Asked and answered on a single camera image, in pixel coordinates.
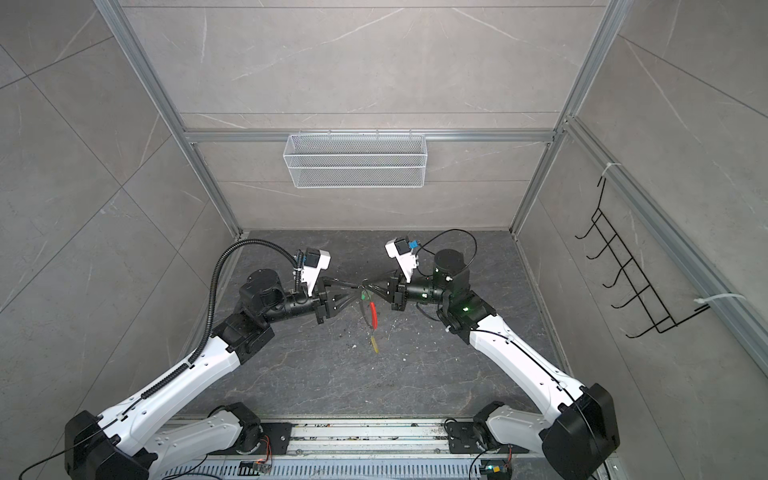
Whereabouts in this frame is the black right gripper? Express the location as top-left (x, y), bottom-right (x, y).
top-left (365, 268), bottom-right (453, 314)

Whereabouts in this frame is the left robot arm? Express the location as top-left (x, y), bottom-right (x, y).
top-left (64, 269), bottom-right (359, 479)

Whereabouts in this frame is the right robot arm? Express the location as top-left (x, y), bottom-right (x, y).
top-left (364, 237), bottom-right (620, 479)

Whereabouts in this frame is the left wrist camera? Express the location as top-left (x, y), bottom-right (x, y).
top-left (294, 248), bottom-right (331, 297)

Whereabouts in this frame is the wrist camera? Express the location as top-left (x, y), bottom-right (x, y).
top-left (294, 248), bottom-right (331, 297)
top-left (385, 236), bottom-right (418, 283)

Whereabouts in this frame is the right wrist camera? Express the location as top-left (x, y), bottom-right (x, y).
top-left (385, 236), bottom-right (418, 283)

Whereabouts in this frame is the black right camera cable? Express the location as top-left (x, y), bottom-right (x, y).
top-left (416, 228), bottom-right (479, 278)

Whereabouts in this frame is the black corrugated cable conduit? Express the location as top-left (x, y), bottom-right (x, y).
top-left (188, 238), bottom-right (299, 364)

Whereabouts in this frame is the white wire mesh basket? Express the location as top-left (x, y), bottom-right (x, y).
top-left (283, 133), bottom-right (428, 189)

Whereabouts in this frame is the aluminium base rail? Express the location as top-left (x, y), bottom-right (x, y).
top-left (145, 407), bottom-right (554, 468)

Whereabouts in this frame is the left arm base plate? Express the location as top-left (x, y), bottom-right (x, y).
top-left (219, 422), bottom-right (293, 456)

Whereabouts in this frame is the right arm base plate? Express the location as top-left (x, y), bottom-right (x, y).
top-left (443, 418), bottom-right (528, 454)

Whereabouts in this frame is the black wire hook rack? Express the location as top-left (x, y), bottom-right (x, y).
top-left (574, 177), bottom-right (711, 339)

